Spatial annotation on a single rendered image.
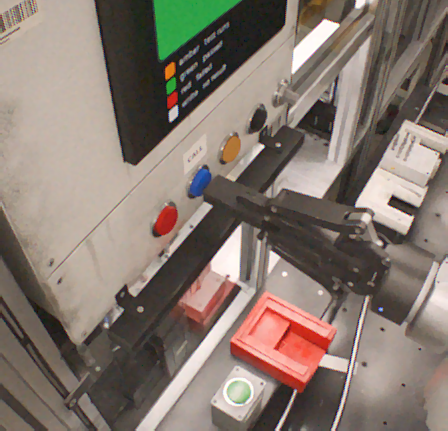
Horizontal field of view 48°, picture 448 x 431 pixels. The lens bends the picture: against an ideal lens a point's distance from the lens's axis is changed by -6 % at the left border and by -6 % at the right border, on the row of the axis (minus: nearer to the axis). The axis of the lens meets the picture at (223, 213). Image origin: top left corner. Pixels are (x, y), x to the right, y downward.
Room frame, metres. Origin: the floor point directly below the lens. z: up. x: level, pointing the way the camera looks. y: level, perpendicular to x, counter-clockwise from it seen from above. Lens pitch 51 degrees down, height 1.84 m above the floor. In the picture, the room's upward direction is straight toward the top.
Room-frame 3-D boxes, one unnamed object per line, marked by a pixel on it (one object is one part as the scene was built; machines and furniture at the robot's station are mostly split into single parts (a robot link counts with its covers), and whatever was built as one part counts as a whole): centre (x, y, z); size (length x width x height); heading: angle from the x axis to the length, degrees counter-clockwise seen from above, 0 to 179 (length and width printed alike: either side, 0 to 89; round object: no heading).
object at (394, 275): (0.26, -0.15, 1.42); 0.09 x 0.07 x 0.08; 57
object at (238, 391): (0.28, -0.02, 1.03); 0.04 x 0.04 x 0.02
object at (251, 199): (0.34, -0.04, 1.44); 0.05 x 0.01 x 0.03; 57
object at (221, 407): (0.29, -0.02, 0.97); 0.08 x 0.08 x 0.12; 57
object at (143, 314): (0.37, 0.01, 1.37); 0.36 x 0.04 x 0.04; 147
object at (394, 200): (0.92, -0.48, 0.84); 0.36 x 0.14 x 0.10; 147
